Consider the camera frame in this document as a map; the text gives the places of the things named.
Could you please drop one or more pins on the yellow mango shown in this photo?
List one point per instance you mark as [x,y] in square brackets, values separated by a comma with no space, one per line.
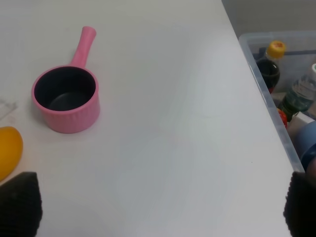
[11,149]

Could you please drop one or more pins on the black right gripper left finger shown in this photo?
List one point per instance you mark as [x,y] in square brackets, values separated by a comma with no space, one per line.
[20,206]

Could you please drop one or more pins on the pink saucepan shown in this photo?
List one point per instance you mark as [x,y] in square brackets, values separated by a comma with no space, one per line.
[68,96]

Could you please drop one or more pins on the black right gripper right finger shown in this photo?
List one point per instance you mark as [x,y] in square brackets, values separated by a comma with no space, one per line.
[300,206]

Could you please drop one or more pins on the green clear bottle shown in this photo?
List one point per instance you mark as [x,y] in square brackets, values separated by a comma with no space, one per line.
[301,94]

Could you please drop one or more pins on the red small item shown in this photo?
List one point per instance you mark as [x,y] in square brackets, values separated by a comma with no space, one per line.
[283,117]

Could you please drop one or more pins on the yellow cap dark bottle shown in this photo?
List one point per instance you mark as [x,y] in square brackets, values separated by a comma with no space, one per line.
[268,64]

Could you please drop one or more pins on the blue cup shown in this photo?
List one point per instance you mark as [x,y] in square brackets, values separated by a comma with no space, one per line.
[305,145]

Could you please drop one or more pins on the clear plastic storage bin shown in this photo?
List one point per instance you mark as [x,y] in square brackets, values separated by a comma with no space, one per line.
[284,67]

